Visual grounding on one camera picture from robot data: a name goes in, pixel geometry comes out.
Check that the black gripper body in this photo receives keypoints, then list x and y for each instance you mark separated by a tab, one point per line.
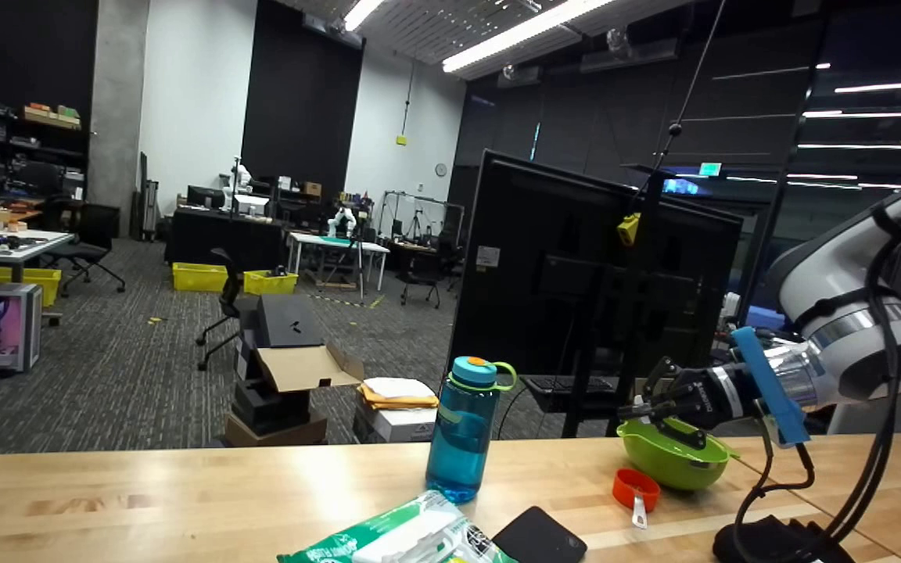
699	394

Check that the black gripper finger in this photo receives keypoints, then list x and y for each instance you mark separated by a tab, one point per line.
682	432

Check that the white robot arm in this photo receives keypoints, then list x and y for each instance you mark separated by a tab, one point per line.
846	335

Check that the green plastic bowl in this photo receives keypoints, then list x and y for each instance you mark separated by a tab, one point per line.
667	461

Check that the black folded cloth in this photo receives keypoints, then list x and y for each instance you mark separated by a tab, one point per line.
778	543

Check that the large black monitor panel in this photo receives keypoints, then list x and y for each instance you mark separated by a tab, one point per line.
583	286

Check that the black smartphone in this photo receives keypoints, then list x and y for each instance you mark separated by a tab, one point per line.
537	535

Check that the blue water bottle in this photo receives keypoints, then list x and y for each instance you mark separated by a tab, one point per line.
462	435

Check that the green wet wipes pack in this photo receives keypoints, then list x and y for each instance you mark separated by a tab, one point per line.
424	529

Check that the open cardboard box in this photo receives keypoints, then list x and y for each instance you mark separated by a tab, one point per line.
283	360

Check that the yellow storage bin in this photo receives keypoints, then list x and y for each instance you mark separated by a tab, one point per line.
271	283
198	277

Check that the black office chair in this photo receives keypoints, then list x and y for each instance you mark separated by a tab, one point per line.
234	307

